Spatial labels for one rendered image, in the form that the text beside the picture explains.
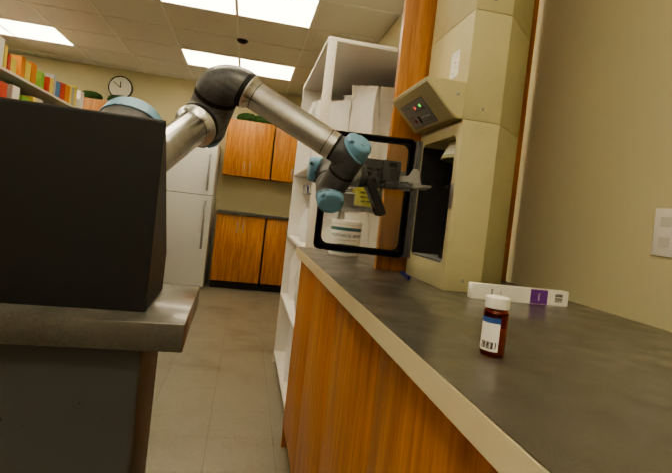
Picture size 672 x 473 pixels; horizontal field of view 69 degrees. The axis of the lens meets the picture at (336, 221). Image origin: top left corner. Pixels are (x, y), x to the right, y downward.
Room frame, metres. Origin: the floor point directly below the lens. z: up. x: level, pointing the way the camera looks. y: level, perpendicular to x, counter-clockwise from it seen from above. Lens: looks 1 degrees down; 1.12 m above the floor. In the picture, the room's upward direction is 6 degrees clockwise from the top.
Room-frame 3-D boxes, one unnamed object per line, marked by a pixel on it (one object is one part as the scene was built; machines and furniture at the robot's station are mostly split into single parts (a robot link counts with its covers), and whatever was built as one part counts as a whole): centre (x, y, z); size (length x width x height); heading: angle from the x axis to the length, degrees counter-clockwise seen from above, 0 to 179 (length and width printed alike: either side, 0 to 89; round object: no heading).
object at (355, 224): (1.64, -0.08, 1.19); 0.30 x 0.01 x 0.40; 91
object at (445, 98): (1.48, -0.23, 1.46); 0.32 x 0.12 x 0.10; 11
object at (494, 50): (1.52, -0.40, 1.33); 0.32 x 0.25 x 0.77; 11
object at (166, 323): (0.80, 0.38, 0.92); 0.32 x 0.32 x 0.04; 12
